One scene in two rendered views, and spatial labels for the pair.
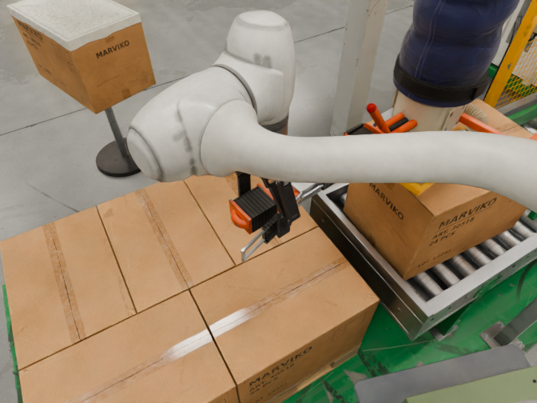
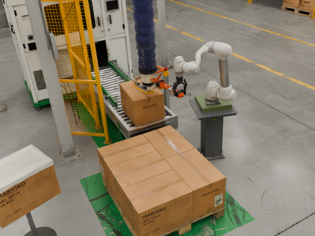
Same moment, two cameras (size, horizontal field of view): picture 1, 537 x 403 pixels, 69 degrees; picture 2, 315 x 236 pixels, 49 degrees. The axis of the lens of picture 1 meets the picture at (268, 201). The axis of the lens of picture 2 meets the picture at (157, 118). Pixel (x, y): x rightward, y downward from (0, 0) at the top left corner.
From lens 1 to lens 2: 3.60 m
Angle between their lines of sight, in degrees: 64
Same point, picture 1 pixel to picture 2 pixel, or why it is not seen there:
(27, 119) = not seen: outside the picture
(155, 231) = (138, 169)
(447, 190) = (155, 92)
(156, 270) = (157, 166)
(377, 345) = not seen: hidden behind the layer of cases
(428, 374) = (196, 109)
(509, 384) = (198, 99)
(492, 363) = (192, 102)
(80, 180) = not seen: outside the picture
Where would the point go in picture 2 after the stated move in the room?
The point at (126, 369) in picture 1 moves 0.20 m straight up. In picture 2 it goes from (191, 167) to (191, 152)
